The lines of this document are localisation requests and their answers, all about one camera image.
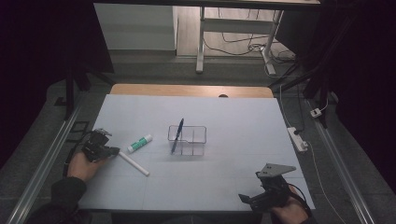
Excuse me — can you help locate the blue pen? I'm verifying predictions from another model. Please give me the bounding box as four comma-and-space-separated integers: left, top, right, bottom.
170, 118, 185, 155

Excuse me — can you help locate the white power strip cable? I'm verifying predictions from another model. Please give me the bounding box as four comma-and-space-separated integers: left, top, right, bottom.
306, 141, 347, 224

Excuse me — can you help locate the person's right hand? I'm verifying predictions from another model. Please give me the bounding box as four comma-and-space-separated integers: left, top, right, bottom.
269, 193, 311, 224

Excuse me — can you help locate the metal floor rail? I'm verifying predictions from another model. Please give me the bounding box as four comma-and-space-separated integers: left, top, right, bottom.
306, 99, 376, 224
6, 102, 82, 224

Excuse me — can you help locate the black stand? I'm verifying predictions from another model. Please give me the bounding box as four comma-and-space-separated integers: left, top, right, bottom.
64, 62, 116, 120
269, 62, 332, 129

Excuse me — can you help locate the green and white glue stick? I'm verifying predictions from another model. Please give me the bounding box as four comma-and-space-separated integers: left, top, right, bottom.
127, 133, 153, 154

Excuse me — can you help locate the person's left hand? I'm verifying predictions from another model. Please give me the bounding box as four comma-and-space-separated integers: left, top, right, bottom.
66, 150, 108, 183

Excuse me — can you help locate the white desk frame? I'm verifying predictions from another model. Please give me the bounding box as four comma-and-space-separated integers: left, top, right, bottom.
195, 6, 285, 76

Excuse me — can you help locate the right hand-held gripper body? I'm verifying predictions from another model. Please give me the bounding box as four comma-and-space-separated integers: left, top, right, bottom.
247, 162, 297, 210

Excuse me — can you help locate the wooden table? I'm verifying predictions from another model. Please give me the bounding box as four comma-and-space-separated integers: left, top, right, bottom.
109, 83, 275, 99

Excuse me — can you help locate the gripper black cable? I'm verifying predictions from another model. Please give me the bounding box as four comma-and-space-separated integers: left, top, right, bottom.
63, 133, 92, 178
288, 183, 313, 217

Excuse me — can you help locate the clear plastic organizer box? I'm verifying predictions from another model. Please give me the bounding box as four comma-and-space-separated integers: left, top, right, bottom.
167, 124, 207, 157

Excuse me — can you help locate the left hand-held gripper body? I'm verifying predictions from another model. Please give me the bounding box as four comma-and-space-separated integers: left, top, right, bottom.
81, 128, 117, 163

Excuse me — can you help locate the white table mat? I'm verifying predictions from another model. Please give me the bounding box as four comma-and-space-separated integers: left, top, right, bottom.
75, 93, 316, 213

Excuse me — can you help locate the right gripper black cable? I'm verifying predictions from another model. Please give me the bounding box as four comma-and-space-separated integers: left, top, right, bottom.
288, 183, 313, 217

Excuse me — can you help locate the white power strip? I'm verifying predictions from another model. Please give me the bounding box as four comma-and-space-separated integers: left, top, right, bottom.
287, 126, 308, 153

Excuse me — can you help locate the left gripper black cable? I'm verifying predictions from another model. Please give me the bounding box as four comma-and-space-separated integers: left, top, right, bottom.
63, 133, 92, 178

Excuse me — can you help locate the tangle of floor cables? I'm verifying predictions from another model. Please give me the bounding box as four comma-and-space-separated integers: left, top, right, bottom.
204, 31, 297, 63

